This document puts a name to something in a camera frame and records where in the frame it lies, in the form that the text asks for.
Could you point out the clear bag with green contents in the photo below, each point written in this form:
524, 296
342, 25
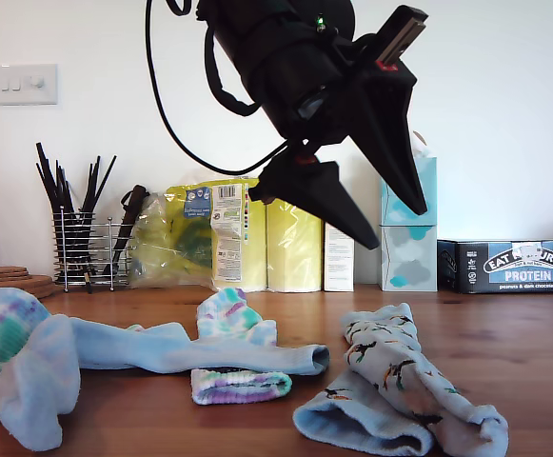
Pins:
152, 247

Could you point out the white tissue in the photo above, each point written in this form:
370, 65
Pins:
421, 143

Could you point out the blue cloud tissue box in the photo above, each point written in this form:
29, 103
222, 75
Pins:
392, 212

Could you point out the yellow kitchen roll pack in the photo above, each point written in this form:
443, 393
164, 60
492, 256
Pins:
285, 257

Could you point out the plain light blue sock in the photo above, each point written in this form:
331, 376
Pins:
162, 347
33, 381

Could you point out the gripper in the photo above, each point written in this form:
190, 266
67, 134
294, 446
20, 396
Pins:
323, 71

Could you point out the black chopstick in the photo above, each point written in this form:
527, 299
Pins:
44, 174
46, 160
107, 171
59, 171
96, 165

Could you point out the white carton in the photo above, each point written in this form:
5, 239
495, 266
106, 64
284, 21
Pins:
338, 266

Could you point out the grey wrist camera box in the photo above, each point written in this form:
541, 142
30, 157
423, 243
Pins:
311, 105

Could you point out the tie-dye sock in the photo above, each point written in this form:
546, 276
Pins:
233, 319
0, 333

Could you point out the white wall switch plate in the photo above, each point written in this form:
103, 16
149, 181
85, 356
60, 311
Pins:
24, 85

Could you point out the light blue toucan sock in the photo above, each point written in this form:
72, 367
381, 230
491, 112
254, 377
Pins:
303, 419
400, 362

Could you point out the black Eat Natural box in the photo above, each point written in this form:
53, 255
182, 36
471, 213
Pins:
466, 266

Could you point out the grey cloud tissue box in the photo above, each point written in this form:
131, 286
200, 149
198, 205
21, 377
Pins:
409, 266

